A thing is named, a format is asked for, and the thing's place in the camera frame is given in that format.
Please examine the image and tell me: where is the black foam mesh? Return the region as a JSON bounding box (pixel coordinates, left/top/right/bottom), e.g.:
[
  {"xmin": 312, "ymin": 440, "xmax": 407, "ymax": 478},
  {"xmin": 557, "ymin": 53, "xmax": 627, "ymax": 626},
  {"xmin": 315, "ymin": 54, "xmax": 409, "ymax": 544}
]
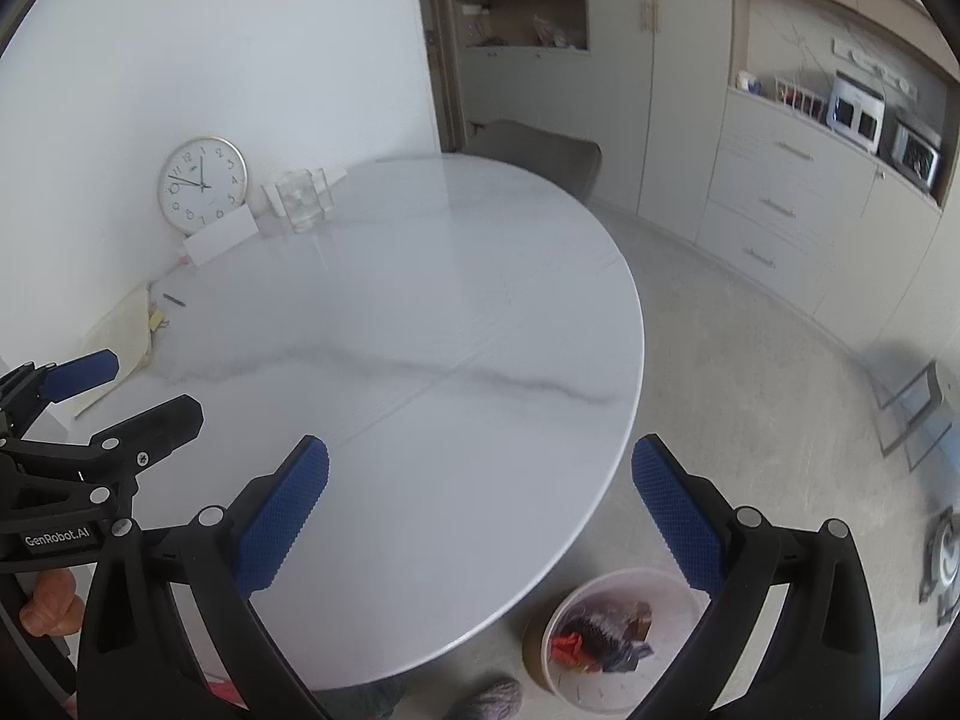
[{"xmin": 568, "ymin": 617, "xmax": 623, "ymax": 673}]

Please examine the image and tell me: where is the red paper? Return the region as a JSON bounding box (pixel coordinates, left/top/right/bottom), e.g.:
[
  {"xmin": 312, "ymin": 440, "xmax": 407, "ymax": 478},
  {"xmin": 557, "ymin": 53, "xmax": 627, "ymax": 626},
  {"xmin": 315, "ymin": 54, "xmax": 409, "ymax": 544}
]
[{"xmin": 550, "ymin": 632, "xmax": 584, "ymax": 670}]

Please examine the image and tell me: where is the pink white trash bin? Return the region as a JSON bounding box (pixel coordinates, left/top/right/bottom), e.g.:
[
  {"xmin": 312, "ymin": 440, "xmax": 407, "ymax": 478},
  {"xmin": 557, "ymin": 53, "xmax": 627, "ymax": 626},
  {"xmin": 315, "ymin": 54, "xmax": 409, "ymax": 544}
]
[{"xmin": 524, "ymin": 569, "xmax": 704, "ymax": 717}]

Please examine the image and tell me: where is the person's left hand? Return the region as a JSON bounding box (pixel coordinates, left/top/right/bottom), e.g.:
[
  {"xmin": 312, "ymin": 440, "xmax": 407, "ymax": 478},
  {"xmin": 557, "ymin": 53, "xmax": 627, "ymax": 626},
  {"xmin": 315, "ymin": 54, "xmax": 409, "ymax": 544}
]
[{"xmin": 20, "ymin": 569, "xmax": 85, "ymax": 637}]

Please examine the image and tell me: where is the open notebook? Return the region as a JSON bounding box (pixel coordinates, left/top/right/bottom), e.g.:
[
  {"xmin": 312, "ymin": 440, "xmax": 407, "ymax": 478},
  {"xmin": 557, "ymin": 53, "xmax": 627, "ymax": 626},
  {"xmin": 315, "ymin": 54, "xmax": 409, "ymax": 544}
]
[{"xmin": 71, "ymin": 286, "xmax": 153, "ymax": 419}]

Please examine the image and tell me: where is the grey stool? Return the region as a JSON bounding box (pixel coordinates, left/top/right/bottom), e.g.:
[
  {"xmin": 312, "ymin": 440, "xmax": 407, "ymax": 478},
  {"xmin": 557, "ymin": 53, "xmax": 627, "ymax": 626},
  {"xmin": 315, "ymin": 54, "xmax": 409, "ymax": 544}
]
[{"xmin": 872, "ymin": 359, "xmax": 958, "ymax": 473}]

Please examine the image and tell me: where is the brown cork mat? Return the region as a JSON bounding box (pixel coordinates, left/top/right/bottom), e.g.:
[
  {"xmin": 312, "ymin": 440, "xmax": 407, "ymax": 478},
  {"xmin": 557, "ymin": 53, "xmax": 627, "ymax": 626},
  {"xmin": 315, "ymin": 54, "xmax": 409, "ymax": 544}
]
[{"xmin": 523, "ymin": 617, "xmax": 550, "ymax": 692}]

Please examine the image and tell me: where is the person's slippered foot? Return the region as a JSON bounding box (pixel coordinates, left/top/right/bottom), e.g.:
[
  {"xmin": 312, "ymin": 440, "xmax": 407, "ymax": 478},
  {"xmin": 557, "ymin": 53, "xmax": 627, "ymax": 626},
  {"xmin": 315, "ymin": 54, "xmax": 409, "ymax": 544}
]
[{"xmin": 444, "ymin": 678, "xmax": 524, "ymax": 720}]

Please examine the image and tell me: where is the clear glass container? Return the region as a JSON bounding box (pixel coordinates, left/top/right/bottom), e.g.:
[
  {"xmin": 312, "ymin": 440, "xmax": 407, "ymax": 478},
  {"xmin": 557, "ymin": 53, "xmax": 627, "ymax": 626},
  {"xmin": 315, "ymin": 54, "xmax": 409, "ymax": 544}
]
[{"xmin": 275, "ymin": 169, "xmax": 334, "ymax": 232}]

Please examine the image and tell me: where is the silver microwave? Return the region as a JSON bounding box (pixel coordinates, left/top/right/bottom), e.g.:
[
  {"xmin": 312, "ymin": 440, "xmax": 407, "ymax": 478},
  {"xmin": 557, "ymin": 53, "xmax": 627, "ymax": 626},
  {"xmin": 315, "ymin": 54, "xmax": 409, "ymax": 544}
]
[{"xmin": 890, "ymin": 110, "xmax": 942, "ymax": 193}]

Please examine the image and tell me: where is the grey dining chair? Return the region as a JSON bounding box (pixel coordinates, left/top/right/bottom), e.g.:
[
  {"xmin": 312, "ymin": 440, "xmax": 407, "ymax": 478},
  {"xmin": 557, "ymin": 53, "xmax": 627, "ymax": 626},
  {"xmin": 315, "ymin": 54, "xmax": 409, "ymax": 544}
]
[{"xmin": 462, "ymin": 121, "xmax": 602, "ymax": 203}]

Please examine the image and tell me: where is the round white wall clock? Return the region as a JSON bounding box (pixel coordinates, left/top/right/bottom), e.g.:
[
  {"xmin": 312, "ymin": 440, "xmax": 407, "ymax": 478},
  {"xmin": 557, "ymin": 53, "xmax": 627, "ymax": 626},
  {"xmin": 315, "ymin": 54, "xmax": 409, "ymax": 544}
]
[{"xmin": 156, "ymin": 137, "xmax": 249, "ymax": 236}]

